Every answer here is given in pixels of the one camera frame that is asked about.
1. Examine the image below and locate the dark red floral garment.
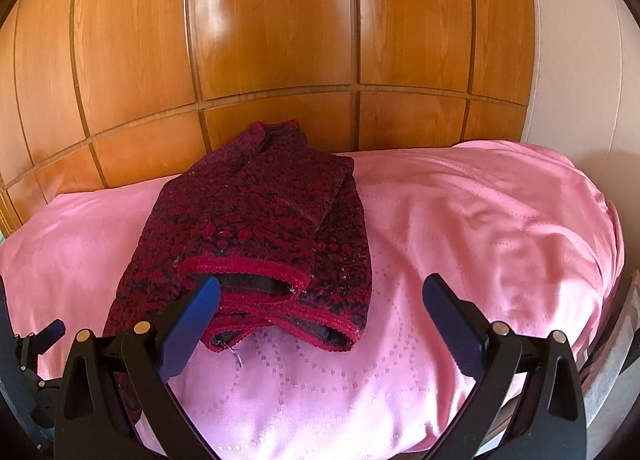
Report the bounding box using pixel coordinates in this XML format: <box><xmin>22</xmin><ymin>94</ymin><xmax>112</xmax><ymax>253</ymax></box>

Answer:
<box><xmin>104</xmin><ymin>120</ymin><xmax>372</xmax><ymax>352</ymax></box>

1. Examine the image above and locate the pink bedspread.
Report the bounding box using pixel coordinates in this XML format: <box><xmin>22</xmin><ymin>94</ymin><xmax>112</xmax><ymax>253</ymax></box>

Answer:
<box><xmin>0</xmin><ymin>139</ymin><xmax>626</xmax><ymax>460</ymax></box>

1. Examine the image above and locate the wooden headboard panelling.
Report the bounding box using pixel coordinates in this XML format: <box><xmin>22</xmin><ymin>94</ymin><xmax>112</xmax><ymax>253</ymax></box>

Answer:
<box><xmin>1</xmin><ymin>0</ymin><xmax>535</xmax><ymax>235</ymax></box>

